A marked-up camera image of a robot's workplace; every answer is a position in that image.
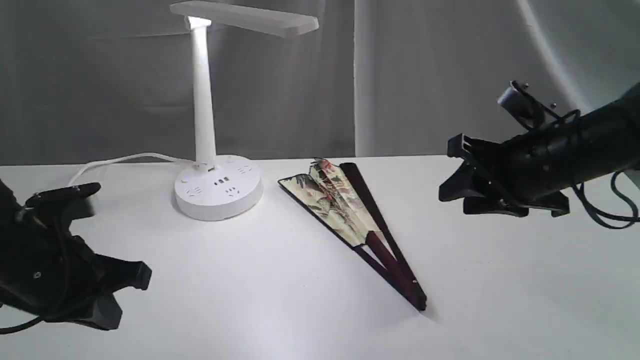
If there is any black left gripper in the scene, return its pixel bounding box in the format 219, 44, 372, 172
1, 216, 153, 331

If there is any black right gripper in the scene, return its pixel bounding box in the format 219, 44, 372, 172
438, 134, 570, 218

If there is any painted paper folding fan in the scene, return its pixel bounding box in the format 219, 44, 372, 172
278, 158, 428, 312

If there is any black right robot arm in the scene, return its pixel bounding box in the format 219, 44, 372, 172
438, 80, 639, 218

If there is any white desk lamp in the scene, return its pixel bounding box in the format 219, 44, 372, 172
170, 0, 320, 222

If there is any grey backdrop curtain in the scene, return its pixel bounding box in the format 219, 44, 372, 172
0, 0, 639, 166

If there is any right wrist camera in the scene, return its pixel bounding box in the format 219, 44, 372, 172
497, 80, 558, 132

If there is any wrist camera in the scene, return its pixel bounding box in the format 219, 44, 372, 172
497, 80, 558, 132
24, 182, 102, 223

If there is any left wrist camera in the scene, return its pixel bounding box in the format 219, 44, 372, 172
24, 182, 102, 223

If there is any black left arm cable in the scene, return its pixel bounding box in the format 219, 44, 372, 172
0, 315, 48, 336

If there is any white lamp power cable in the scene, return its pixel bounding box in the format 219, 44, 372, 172
67, 153, 195, 187

